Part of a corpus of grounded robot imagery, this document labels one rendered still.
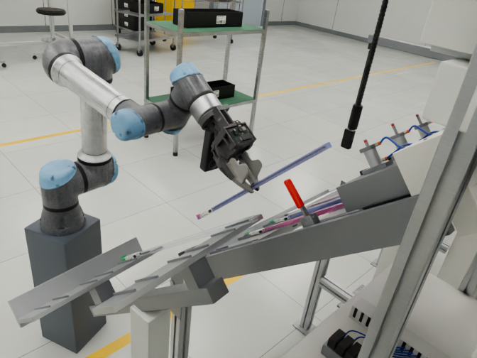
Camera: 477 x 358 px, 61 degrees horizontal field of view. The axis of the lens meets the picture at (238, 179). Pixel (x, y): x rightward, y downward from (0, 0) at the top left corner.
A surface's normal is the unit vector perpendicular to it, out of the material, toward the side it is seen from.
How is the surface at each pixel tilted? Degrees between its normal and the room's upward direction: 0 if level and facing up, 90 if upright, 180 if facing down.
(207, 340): 0
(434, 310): 0
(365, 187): 90
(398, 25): 90
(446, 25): 90
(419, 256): 90
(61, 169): 8
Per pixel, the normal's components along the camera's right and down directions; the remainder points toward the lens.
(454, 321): 0.11, -0.87
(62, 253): -0.39, 0.40
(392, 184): -0.72, 0.26
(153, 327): 0.77, 0.38
